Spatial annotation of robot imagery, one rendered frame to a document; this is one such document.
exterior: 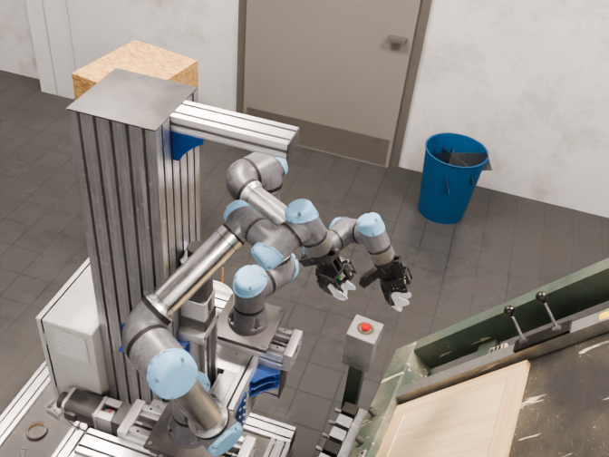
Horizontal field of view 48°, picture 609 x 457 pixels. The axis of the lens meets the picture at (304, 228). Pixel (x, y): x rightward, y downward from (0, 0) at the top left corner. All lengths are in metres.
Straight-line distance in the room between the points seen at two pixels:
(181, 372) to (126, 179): 0.53
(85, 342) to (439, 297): 2.53
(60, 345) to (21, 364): 1.51
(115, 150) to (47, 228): 2.93
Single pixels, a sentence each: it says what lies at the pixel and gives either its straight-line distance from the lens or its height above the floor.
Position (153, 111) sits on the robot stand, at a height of 2.03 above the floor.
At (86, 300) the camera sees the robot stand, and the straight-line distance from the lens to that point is 2.43.
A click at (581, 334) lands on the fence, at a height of 1.49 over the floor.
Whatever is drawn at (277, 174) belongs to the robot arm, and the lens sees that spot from 2.31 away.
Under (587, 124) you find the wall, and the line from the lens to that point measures 5.09.
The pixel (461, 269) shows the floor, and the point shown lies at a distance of 4.57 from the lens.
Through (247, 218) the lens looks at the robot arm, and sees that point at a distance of 1.75.
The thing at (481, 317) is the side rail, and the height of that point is 1.18.
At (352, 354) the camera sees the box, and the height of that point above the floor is 0.83.
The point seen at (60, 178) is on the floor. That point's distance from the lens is 5.16.
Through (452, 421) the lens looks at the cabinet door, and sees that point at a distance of 2.29.
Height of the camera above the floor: 2.93
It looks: 39 degrees down
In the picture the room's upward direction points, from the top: 6 degrees clockwise
